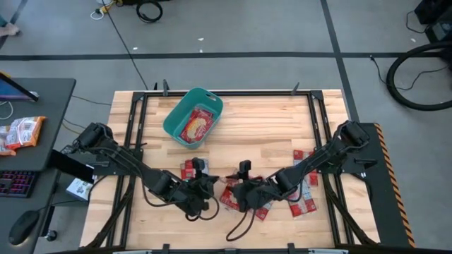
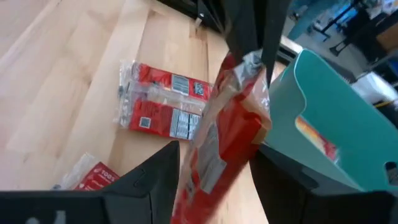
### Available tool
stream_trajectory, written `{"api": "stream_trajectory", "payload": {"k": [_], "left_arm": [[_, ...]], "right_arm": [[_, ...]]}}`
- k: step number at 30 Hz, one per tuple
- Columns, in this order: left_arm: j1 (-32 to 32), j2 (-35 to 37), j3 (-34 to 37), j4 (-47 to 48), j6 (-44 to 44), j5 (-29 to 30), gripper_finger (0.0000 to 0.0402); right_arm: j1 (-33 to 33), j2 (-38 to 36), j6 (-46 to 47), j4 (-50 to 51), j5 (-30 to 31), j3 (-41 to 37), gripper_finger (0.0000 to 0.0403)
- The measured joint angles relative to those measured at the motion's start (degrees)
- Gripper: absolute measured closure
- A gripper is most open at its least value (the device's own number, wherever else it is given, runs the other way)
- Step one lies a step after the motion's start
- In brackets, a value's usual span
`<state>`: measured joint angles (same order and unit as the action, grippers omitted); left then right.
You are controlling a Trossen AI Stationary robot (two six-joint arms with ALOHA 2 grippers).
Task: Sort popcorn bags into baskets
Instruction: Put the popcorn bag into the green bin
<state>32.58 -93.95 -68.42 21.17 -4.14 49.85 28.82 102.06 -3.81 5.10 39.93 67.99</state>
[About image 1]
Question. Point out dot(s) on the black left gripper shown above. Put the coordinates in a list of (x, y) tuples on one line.
[(197, 194)]

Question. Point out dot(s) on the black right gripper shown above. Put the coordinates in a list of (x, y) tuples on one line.
[(250, 194)]

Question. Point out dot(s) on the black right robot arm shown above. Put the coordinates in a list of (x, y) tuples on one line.
[(318, 155)]

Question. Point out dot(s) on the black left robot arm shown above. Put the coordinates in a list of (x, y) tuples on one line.
[(123, 157)]

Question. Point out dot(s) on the teal plastic basket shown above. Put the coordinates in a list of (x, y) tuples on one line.
[(174, 121)]

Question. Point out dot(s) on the white printed booklet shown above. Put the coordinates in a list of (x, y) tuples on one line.
[(79, 190)]

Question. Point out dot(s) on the black platform with hazard stripe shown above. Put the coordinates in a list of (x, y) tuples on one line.
[(374, 197)]

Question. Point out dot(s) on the black box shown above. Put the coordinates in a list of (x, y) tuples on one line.
[(70, 166)]

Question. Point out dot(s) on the black caster wheel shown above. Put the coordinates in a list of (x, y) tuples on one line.
[(51, 235)]

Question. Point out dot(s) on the black desk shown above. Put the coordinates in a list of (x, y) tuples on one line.
[(53, 106)]

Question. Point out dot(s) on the black computer mouse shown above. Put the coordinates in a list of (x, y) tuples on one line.
[(23, 227)]

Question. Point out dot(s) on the black backlit keyboard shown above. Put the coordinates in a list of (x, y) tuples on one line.
[(17, 183)]

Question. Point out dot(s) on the orange snack bag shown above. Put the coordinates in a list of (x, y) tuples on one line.
[(5, 141), (24, 132)]

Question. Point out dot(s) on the computer monitor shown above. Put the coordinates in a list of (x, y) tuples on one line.
[(14, 90)]

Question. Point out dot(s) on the person's foot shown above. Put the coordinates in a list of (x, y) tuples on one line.
[(8, 30)]

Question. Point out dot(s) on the black equipment case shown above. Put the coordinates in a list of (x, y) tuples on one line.
[(438, 21)]

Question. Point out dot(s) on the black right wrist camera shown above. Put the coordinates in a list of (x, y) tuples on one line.
[(245, 167)]

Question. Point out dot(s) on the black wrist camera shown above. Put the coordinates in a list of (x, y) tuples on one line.
[(198, 166), (245, 167)]

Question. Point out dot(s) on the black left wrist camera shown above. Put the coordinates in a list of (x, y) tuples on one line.
[(198, 166)]

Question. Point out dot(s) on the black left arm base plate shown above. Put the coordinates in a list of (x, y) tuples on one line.
[(106, 171)]

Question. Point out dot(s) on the black aluminium table frame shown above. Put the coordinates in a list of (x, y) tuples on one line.
[(229, 93)]

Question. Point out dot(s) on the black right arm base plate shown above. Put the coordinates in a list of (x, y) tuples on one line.
[(360, 164)]

